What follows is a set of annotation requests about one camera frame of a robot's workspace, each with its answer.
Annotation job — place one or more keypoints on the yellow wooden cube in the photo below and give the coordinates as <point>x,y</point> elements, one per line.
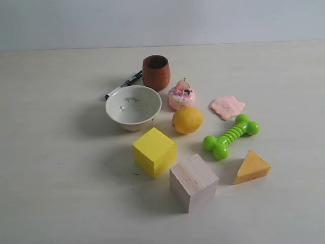
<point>155,152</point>

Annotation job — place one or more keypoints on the black and white marker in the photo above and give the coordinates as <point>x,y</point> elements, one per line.
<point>128,82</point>

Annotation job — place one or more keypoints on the pink toy cake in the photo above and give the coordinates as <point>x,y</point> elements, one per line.
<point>181,95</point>

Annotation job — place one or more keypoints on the brown wooden cup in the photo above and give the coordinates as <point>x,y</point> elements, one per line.
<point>156,72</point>

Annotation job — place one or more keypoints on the green bone chew toy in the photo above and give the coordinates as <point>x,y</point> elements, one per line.
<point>219,145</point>

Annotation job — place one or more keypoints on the white ceramic bowl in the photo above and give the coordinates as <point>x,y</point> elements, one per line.
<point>133,107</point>

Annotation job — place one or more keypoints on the orange cheese wedge toy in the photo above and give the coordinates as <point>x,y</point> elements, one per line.
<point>252,167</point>

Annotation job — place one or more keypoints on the plain wooden cube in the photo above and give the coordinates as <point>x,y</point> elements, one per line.
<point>193,182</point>

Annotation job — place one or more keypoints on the yellow lemon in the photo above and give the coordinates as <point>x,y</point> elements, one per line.
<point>187,120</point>

